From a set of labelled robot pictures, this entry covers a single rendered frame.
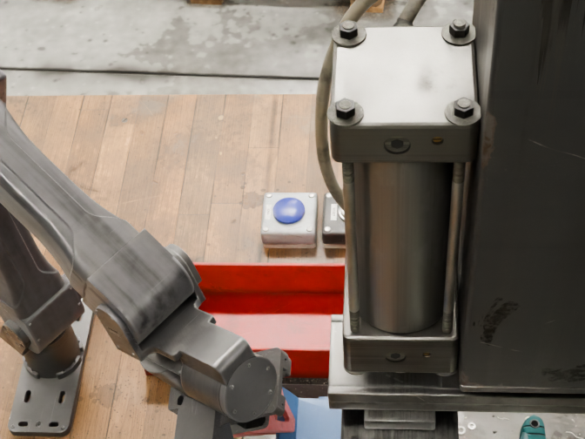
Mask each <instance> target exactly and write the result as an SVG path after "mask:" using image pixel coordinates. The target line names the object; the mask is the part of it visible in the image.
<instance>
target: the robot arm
mask: <svg viewBox="0 0 585 439"><path fill-rule="evenodd" d="M6 92H7V77H6V75H5V73H4V72H2V71H1V70H0V316H1V318H2V320H3V322H4V324H3V325H2V327H1V329H0V338H1V339H3V340H4V341H5V342H7V343H8V344H9V345H10V346H11V347H13V348H14V349H15V350H16V351H17V352H18V353H19V354H21V355H22V356H23V362H24V363H23V366H22V370H21V374H20V377H19V381H18V384H17V391H16V394H15V398H14V402H13V405H12V409H11V412H10V419H9V422H8V428H9V430H10V432H11V434H12V435H14V436H53V437H63V436H67V435H68V434H69V433H70V432H71V426H72V422H73V417H74V413H75V408H76V404H77V397H78V392H79V388H80V383H81V379H82V375H83V371H84V363H85V358H86V354H87V349H88V346H89V341H90V337H91V329H92V324H93V321H94V316H95V315H96V316H97V317H98V319H99V320H100V322H101V323H102V325H103V327H104V329H105V330H106V332H107V334H108V335H109V336H110V337H111V340H112V341H113V343H114V344H115V346H116V348H117V349H118V350H120V351H122V352H124V353H126V354H128V355H129V356H131V357H133V358H135V359H137V360H139V361H140V363H141V365H142V367H143V368H144V369H145V370H146V371H148V372H149V373H151V374H153V375H155V376H156V377H157V378H159V379H160V380H162V381H163V382H166V383H167V384H169V385H170V386H171V391H170V397H169V404H168V409H169V410H170V411H171V412H173V413H174V414H176V415H178V416H177V423H176V429H175V436H174V439H234V438H233V437H243V436H263V435H276V433H292V432H294V429H295V418H294V416H293V413H292V411H291V410H290V408H289V406H288V404H287V402H286V398H285V397H284V394H283V390H282V379H283V378H285V377H287V376H290V374H291V366H292V361H291V359H290V358H289V357H288V354H287V353H286V352H284V351H283V350H282V349H280V348H270V349H267V350H263V351H259V352H255V353H253V351H252V348H251V346H250V345H249V343H248V342H247V341H246V339H244V338H243V337H242V336H240V335H237V334H235V333H233V332H231V331H228V330H226V329H224V328H221V327H219V326H217V325H215V324H216V320H215V318H214V316H213V315H212V314H208V313H207V312H205V311H202V310H200V309H198V308H199V306H200V305H201V303H202V302H203V301H204V300H205V296H204V295H203V293H202V291H201V289H200V287H199V285H198V284H199V283H200V282H201V281H202V279H201V277H200V275H199V273H198V270H197V269H196V267H195V266H194V264H193V262H192V260H191V258H190V257H189V256H188V254H187V253H186V252H185V251H184V250H183V249H181V248H180V247H178V246H176V245H174V244H169V245H168V246H167V247H163V246H162V245H161V244H160V243H159V242H158V241H157V240H156V239H155V238H154V237H153V236H152V235H151V234H150V233H149V232H148V231H147V230H146V229H145V228H144V229H143V230H142V231H141V232H140V233H139V232H138V231H137V230H136V229H135V228H134V227H133V226H132V225H131V224H130V223H129V222H128V221H126V220H124V219H120V218H119V217H117V216H116V215H114V214H113V213H110V212H109V211H108V210H106V209H105V208H103V207H102V206H100V205H99V204H98V203H97V202H96V201H94V200H93V199H92V198H90V197H89V196H88V195H87V194H86V193H84V192H83V191H82V190H81V189H80V188H79V187H78V186H76V185H75V184H74V183H73V182H72V181H71V180H70V179H69V178H68V177H67V176H66V175H65V174H64V173H63V172H62V171H61V170H60V169H59V168H58V167H57V166H56V165H55V164H54V163H53V162H51V161H50V160H49V159H48V158H47V157H46V156H45V155H44V154H43V153H42V152H41V151H40V150H39V149H38V148H37V147H36V146H35V145H34V144H33V143H32V141H31V140H30V139H29V138H28V137H27V136H26V134H25V133H24V132H23V130H22V129H21V128H20V127H19V125H18V124H17V122H16V121H15V119H14V118H13V117H12V116H11V114H10V112H9V111H8V109H7V107H6ZM31 233H32V234H33V235H34V236H35V237H36V238H37V239H38V240H39V241H40V242H41V243H42V245H43V246H44V247H45V248H46V249H47V250H48V252H49V253H50V254H51V255H52V257H53V258H54V259H55V261H56V262H57V264H58V265H59V266H60V267H61V268H62V270H63V271H64V274H63V275H61V274H60V273H59V271H58V270H57V269H56V268H55V267H54V266H52V265H51V263H50V262H49V261H47V259H45V257H44V256H43V254H42V253H41V251H40V250H39V248H38V246H37V244H36V242H35V241H34V239H33V237H32V235H31ZM81 315H82V319H81V321H79V317H80V316H81ZM29 395H30V400H29V401H28V396H29ZM63 396H64V401H63V402H62V403H61V401H62V397H63ZM27 401H28V402H27ZM278 416H279V417H281V416H284V418H285V421H284V422H282V421H278V420H277V418H278ZM275 419H276V420H275ZM54 426H56V427H54Z"/></svg>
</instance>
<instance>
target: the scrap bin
mask: <svg viewBox="0 0 585 439"><path fill-rule="evenodd" d="M193 264H194V266H195V267H196V269H197V270H198V273H199V275H200V277H201V279H202V281H201V282H200V283H199V284H198V285H199V287H200V289H201V291H202V293H203V295H204V296H205V300H204V301H203V302H202V303H201V305H200V306H199V308H198V309H200V310H202V311H205V312H207V313H208V314H212V315H213V316H214V318H215V320H216V324H215V325H217V326H219V327H221V328H224V329H226V330H228V331H231V332H233V333H235V334H237V335H240V336H242V337H243V338H244V339H246V341H247V342H248V343H249V345H250V346H251V348H252V351H253V353H255V352H259V351H263V350H267V349H270V348H280V349H282V350H283V351H284V352H286V353H287V354H288V357H289V358H290V359H291V361H292V366H291V374H290V376H287V377H285V378H327V379H328V374H329V355H330V335H331V316H332V314H343V303H344V279H345V263H235V262H193Z"/></svg>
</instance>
